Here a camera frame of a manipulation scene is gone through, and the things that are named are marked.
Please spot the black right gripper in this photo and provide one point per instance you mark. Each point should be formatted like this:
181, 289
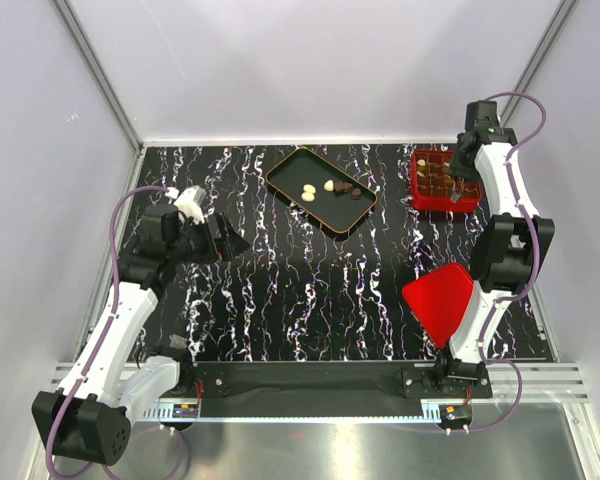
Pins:
457, 169

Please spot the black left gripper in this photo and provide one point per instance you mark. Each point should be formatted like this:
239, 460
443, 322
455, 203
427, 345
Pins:
228, 246

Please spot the metal tweezers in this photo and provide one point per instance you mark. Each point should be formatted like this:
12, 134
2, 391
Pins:
457, 189

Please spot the dark heart chocolate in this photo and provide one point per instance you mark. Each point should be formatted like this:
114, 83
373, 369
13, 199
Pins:
342, 187

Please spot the red box lid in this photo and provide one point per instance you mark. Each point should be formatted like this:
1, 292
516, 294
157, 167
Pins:
439, 300

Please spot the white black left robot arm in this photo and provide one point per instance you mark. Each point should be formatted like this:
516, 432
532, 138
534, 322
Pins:
90, 414

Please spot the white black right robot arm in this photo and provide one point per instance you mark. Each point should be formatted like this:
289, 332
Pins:
508, 254

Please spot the red chocolate box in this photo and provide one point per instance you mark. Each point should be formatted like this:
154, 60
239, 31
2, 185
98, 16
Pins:
430, 186

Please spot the dark green gold-rimmed tray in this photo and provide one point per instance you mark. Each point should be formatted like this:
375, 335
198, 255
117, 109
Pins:
338, 213

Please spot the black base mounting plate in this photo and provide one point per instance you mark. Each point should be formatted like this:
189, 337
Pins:
355, 392

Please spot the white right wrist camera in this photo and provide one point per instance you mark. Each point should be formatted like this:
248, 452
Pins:
481, 113

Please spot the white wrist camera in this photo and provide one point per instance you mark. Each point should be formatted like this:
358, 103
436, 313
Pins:
481, 113
189, 202

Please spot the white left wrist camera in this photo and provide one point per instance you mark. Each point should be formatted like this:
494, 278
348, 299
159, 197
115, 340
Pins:
189, 202

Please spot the aluminium frame post right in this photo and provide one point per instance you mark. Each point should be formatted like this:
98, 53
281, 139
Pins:
551, 34

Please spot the aluminium frame post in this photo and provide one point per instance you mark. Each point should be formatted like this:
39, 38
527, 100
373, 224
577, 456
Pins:
88, 54
551, 34

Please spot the aluminium front rail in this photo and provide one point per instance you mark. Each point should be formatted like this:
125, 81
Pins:
533, 383

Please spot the aluminium frame post left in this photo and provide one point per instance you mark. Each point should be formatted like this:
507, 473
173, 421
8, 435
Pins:
88, 54

